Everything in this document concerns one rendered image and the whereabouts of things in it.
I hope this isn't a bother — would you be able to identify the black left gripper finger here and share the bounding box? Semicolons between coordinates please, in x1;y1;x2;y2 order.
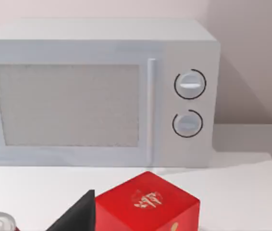
45;189;96;231

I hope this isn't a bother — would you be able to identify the red box with gold print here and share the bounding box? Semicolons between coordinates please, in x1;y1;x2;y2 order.
94;171;201;231

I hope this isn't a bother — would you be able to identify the small microwave knob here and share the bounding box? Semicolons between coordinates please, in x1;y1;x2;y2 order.
172;109;204;138

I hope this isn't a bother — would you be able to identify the pale microwave oven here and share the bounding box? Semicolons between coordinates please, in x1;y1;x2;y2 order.
0;18;221;169

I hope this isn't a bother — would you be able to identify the large microwave knob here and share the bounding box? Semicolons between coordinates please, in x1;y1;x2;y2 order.
174;69;207;100

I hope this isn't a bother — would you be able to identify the microwave door handle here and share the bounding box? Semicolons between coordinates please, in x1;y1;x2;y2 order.
147;58;157;164

